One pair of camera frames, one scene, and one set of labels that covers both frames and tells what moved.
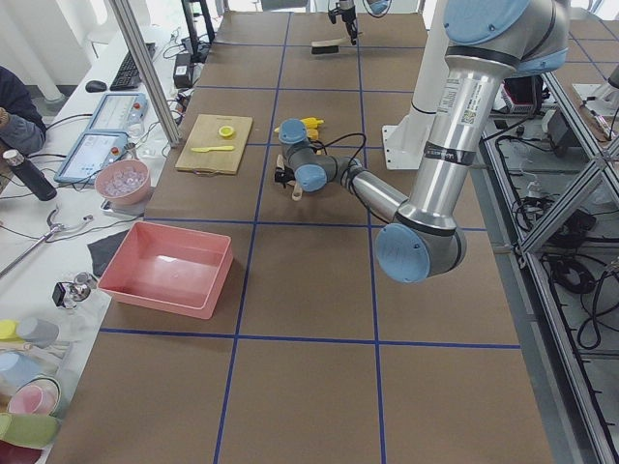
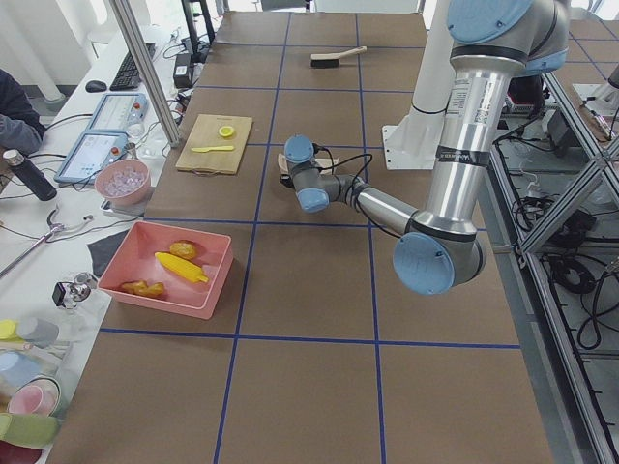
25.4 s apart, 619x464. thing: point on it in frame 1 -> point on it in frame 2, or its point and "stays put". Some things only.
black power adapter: [182, 72] stays put
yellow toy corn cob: [310, 125] -> [182, 267]
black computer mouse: [95, 86] stays put
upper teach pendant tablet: [120, 112] stays put
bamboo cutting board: [206, 134] stays put
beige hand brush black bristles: [330, 45] -> [329, 60]
